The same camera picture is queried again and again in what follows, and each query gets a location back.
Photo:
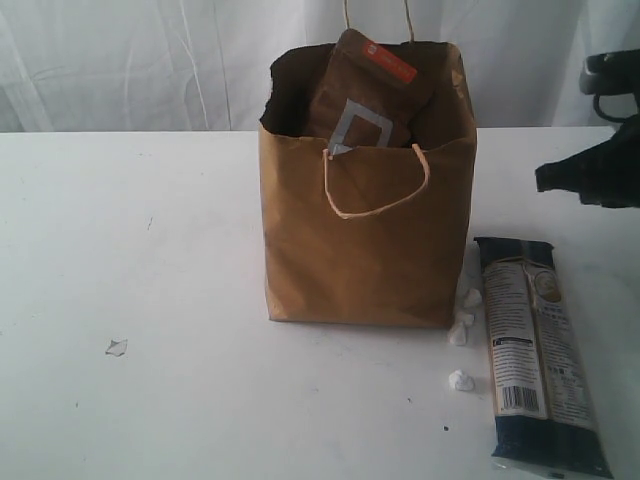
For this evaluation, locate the small torn paper scrap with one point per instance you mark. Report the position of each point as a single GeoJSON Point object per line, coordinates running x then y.
{"type": "Point", "coordinates": [117, 348]}

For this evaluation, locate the brown snack pouch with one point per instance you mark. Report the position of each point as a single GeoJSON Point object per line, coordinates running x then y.
{"type": "Point", "coordinates": [366, 96]}

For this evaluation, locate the white paper bits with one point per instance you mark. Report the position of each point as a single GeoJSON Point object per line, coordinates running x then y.
{"type": "Point", "coordinates": [472, 299]}

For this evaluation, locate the white crumpled lump lower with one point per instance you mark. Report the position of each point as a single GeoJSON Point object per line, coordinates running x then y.
{"type": "Point", "coordinates": [458, 335]}

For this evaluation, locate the white blue milk carton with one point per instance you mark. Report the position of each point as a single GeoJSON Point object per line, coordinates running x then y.
{"type": "Point", "coordinates": [337, 149]}

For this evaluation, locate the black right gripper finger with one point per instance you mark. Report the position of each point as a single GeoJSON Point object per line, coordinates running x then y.
{"type": "Point", "coordinates": [605, 175]}

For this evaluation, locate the white crumpled lump far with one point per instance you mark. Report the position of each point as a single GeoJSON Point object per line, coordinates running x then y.
{"type": "Point", "coordinates": [458, 380]}

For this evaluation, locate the brown paper bag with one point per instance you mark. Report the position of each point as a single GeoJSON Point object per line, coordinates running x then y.
{"type": "Point", "coordinates": [376, 235]}

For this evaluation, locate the long spaghetti packet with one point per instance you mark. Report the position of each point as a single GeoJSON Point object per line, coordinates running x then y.
{"type": "Point", "coordinates": [542, 406]}

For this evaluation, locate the white crumpled lump middle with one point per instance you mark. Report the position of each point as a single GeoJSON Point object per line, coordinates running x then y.
{"type": "Point", "coordinates": [464, 318]}

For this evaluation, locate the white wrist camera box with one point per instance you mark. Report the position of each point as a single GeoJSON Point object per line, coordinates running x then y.
{"type": "Point", "coordinates": [611, 74]}

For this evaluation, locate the white crumpled lump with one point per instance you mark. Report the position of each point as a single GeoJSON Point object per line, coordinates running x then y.
{"type": "Point", "coordinates": [458, 380]}
{"type": "Point", "coordinates": [464, 318]}
{"type": "Point", "coordinates": [458, 335]}

